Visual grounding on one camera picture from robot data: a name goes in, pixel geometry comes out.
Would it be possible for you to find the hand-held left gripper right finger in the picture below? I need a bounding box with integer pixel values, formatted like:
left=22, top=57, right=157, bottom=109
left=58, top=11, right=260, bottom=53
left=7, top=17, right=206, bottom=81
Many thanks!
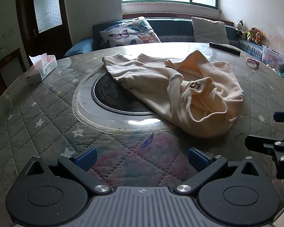
left=175, top=147, right=263, bottom=194

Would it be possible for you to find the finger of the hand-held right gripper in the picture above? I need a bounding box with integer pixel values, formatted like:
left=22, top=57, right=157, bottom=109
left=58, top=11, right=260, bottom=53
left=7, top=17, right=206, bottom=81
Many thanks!
left=273, top=111, right=284, bottom=124
left=245, top=135, right=284, bottom=180

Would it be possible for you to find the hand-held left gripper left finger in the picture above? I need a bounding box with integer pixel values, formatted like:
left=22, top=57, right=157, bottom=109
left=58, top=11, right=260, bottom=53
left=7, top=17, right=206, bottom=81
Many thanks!
left=24, top=147, right=112, bottom=194

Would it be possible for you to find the cream sweatshirt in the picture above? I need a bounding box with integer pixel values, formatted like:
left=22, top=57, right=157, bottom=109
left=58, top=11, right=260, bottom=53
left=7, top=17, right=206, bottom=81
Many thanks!
left=102, top=51, right=245, bottom=139

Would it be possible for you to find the clear plastic storage box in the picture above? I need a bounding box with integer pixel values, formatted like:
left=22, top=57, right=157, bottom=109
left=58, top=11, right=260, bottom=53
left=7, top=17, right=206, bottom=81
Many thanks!
left=261, top=45, right=284, bottom=67

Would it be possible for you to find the pink hair scrunchie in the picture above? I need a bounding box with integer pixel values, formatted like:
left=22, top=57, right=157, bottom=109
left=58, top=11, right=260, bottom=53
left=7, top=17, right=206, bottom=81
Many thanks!
left=246, top=57, right=260, bottom=69

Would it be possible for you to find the round black hotplate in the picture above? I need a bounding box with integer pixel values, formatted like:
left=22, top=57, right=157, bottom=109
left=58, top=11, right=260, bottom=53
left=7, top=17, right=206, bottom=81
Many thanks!
left=91, top=72, right=161, bottom=116

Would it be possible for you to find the blue quilted seat cover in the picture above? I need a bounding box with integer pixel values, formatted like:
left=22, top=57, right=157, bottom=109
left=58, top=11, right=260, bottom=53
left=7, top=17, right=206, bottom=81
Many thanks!
left=238, top=39, right=264, bottom=58

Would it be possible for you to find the orange fox plush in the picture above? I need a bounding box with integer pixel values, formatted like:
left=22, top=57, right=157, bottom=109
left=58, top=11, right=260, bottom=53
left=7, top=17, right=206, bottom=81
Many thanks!
left=254, top=30, right=264, bottom=45

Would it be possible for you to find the tiger plush with yellow vest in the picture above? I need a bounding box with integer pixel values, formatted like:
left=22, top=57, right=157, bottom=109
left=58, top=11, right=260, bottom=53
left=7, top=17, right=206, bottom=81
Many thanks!
left=246, top=26, right=258, bottom=42

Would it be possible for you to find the black remote control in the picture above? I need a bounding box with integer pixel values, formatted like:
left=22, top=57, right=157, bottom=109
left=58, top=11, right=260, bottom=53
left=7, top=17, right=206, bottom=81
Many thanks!
left=209, top=42, right=241, bottom=55

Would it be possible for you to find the white tissue box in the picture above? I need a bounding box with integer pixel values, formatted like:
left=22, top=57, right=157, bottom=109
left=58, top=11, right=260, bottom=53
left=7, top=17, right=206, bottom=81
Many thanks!
left=26, top=54, right=57, bottom=85

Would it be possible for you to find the black and white cow plush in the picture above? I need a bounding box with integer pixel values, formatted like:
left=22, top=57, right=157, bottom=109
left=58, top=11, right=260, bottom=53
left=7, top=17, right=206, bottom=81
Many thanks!
left=235, top=19, right=245, bottom=38

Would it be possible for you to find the blue blanket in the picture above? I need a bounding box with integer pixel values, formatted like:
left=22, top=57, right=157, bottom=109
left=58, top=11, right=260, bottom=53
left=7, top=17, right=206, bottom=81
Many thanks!
left=64, top=38, right=94, bottom=57

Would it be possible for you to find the plain white pillow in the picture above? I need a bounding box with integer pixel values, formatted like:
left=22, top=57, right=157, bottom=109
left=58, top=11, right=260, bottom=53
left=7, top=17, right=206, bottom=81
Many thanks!
left=191, top=16, right=229, bottom=45

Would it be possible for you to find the dark wooden cabinet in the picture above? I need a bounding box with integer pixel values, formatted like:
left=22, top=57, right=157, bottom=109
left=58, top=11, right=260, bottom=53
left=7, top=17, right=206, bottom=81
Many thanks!
left=0, top=48, right=30, bottom=100

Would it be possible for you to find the butterfly print pillow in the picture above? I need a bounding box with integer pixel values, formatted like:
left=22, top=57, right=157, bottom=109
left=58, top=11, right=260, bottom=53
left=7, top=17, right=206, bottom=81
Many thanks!
left=99, top=16, right=161, bottom=48

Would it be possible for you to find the teal corner sofa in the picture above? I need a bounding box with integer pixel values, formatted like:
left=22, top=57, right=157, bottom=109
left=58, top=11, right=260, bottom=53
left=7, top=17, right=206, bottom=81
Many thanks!
left=64, top=17, right=265, bottom=58

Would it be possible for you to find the dark wooden door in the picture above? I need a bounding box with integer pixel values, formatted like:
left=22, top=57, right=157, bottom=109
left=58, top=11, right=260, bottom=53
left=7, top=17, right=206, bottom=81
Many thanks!
left=15, top=0, right=73, bottom=61

